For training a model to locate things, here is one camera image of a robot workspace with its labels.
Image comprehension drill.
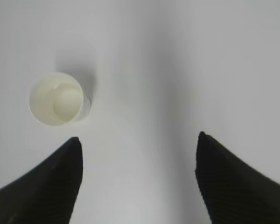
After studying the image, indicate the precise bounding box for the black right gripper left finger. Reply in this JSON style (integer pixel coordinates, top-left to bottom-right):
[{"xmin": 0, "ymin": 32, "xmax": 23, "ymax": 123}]
[{"xmin": 0, "ymin": 137, "xmax": 83, "ymax": 224}]

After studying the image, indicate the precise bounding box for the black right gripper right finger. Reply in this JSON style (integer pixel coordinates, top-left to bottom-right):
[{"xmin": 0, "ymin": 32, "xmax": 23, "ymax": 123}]
[{"xmin": 195, "ymin": 132, "xmax": 280, "ymax": 224}]

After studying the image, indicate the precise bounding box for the white paper cup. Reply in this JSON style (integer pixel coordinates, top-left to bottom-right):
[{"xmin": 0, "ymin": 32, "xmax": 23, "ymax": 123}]
[{"xmin": 29, "ymin": 72, "xmax": 91, "ymax": 126}]

